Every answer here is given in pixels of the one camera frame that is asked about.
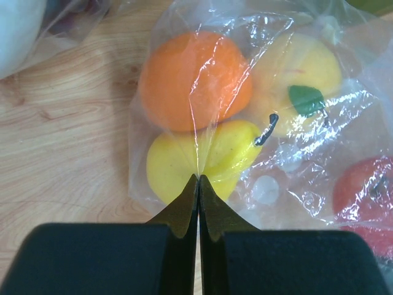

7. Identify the fake yellow peach with leaf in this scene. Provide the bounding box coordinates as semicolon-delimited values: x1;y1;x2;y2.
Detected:
249;33;343;137

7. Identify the fake red peach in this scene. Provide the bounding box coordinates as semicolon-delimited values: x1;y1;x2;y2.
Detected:
332;156;392;259

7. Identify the clear zip bag with fruit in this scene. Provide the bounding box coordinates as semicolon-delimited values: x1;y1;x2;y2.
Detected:
128;1;392;256

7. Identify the green plastic bin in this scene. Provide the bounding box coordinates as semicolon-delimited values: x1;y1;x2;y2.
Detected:
346;0;393;16

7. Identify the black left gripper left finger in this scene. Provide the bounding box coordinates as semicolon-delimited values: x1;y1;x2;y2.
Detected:
1;176;198;294

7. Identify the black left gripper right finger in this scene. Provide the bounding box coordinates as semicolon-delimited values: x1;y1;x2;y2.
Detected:
199;176;392;294

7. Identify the fake yellow pear in bag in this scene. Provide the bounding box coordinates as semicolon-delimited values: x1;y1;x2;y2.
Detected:
146;114;279;204

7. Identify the fake orange in zip bag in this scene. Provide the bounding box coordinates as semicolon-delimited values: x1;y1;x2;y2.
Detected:
138;31;252;132

